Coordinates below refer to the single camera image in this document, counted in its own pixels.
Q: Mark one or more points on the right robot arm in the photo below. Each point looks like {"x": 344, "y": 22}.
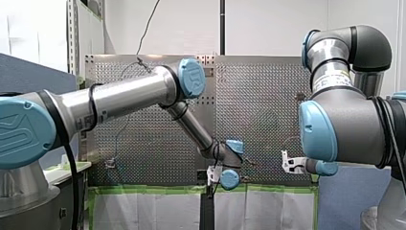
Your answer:
{"x": 344, "y": 127}

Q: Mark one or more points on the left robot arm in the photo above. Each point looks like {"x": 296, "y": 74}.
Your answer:
{"x": 127, "y": 92}

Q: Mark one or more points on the connector holder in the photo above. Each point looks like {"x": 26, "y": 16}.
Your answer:
{"x": 110, "y": 163}

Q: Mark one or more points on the black pole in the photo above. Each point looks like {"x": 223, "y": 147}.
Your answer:
{"x": 222, "y": 25}

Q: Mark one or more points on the metal shelf rack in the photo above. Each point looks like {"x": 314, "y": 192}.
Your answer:
{"x": 72, "y": 38}

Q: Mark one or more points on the white and dark cabinet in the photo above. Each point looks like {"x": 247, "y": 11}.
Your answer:
{"x": 68, "y": 191}

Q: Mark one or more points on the grey board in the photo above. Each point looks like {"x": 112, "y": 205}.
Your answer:
{"x": 351, "y": 198}

